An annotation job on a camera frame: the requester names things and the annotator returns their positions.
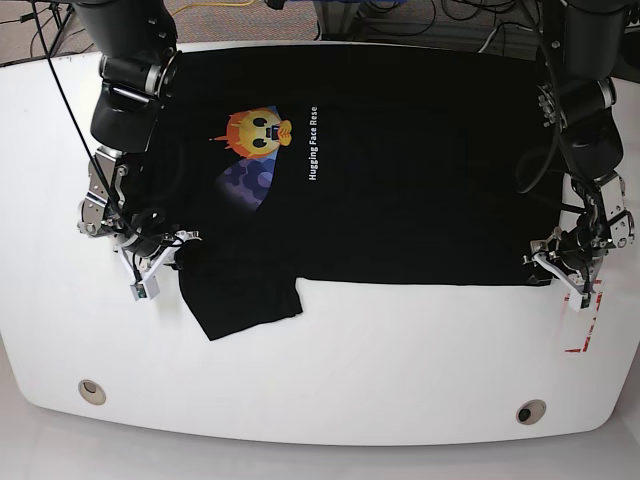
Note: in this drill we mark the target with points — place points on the black tripod stand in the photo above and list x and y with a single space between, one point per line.
61 15

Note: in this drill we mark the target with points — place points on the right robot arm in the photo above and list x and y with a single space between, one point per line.
138 43

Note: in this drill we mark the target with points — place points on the table grommet hole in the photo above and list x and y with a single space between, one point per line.
531 412
92 392

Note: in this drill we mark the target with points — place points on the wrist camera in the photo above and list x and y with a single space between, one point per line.
578 301
146 289

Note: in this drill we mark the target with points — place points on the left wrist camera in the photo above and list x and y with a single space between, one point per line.
578 301

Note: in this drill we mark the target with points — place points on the red tape rectangle marking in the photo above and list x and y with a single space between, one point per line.
577 326

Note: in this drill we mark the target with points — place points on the black graphic t-shirt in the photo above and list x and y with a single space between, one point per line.
344 163

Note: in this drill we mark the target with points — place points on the right table grommet hole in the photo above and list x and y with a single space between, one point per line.
531 412

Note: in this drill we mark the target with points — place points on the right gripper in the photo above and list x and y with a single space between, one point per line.
142 258

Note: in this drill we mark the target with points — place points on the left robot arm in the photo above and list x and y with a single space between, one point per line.
579 43

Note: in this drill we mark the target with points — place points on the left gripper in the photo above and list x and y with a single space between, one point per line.
576 265

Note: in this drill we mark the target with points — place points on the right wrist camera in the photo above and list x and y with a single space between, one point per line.
146 289

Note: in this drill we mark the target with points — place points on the left table grommet hole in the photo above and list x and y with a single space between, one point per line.
92 392

